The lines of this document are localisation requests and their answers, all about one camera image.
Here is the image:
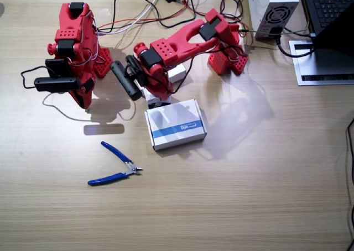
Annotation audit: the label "long black looping cable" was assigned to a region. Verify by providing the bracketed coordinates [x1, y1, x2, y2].
[111, 0, 197, 33]

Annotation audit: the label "camera black cable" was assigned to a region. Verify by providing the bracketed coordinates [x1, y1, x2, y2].
[167, 54, 195, 95]
[20, 65, 49, 90]

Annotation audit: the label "white box with blue stripe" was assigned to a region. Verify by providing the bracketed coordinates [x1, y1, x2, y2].
[144, 98, 208, 152]

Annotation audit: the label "blue-handled cutting pliers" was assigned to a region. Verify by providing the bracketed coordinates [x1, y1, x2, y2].
[87, 140, 144, 186]

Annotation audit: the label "plain flat white box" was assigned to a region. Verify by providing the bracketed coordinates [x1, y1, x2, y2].
[133, 64, 186, 102]

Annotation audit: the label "bundle of cables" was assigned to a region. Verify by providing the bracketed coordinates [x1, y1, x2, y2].
[96, 0, 207, 30]

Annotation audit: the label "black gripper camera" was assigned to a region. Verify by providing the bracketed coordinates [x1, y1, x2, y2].
[110, 55, 145, 101]
[34, 57, 81, 93]

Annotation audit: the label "white cable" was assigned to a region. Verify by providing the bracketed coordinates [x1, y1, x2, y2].
[101, 0, 166, 36]

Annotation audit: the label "black power cord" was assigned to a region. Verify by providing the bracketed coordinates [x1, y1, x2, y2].
[275, 27, 316, 59]

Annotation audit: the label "green wire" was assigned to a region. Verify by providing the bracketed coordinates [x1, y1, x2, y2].
[256, 12, 310, 39]

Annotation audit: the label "black laptop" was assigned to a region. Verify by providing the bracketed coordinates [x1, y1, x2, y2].
[300, 0, 354, 36]

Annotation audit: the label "black cable at table edge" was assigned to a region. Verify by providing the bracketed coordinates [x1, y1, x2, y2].
[345, 118, 354, 251]

